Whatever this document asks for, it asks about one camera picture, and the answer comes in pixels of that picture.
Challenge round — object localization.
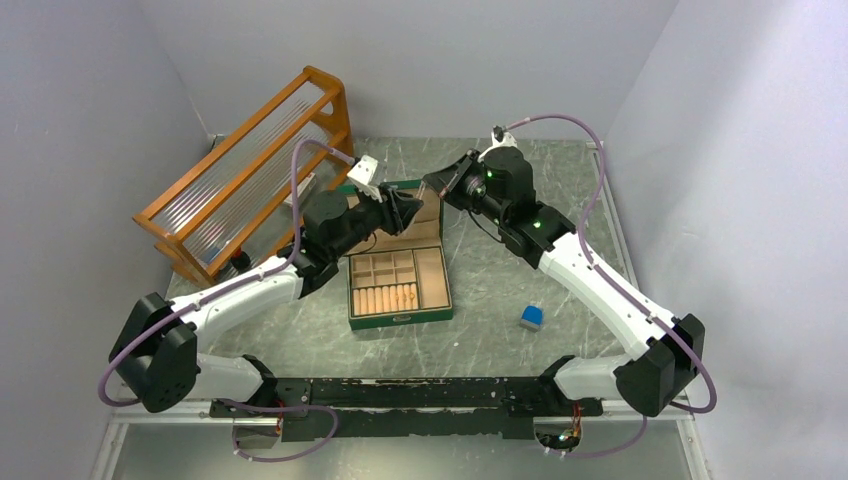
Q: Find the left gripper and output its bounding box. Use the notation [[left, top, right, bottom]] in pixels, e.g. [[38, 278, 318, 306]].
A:
[[330, 184, 425, 259]]

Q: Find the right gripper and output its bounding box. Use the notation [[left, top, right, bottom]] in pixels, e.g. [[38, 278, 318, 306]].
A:
[[423, 148, 507, 226]]

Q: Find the green jewelry box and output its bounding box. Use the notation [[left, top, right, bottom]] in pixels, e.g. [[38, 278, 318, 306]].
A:
[[347, 180, 454, 331]]

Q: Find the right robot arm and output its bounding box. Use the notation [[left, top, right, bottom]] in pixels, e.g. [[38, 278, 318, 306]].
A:
[[423, 146, 705, 417]]

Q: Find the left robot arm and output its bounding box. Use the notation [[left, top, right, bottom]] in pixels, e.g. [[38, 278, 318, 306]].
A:
[[98, 184, 423, 416]]

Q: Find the white grey small carton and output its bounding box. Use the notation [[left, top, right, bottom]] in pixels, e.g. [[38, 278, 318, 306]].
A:
[[283, 172, 317, 208]]

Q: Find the blue grey small box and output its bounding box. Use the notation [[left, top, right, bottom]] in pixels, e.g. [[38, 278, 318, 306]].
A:
[[519, 305, 544, 331]]

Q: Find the orange wooden rack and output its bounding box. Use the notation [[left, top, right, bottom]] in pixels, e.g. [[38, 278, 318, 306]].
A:
[[134, 66, 353, 287]]

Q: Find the red black object on rack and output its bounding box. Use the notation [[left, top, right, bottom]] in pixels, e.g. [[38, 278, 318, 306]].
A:
[[229, 249, 252, 272]]

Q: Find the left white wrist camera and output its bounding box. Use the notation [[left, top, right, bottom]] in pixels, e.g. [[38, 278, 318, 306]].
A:
[[347, 155, 386, 203]]

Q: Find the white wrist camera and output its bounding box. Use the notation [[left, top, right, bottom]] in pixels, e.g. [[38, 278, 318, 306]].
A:
[[482, 125, 517, 156], [347, 155, 386, 203]]

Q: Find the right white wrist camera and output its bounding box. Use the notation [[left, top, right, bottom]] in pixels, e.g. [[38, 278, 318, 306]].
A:
[[482, 125, 517, 156]]

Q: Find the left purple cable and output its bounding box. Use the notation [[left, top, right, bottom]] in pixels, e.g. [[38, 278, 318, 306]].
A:
[[97, 139, 359, 408]]

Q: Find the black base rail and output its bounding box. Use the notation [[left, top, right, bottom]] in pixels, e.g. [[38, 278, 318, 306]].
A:
[[209, 376, 603, 442]]

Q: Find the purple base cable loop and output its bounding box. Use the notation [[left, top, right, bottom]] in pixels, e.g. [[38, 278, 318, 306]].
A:
[[230, 400, 344, 464]]

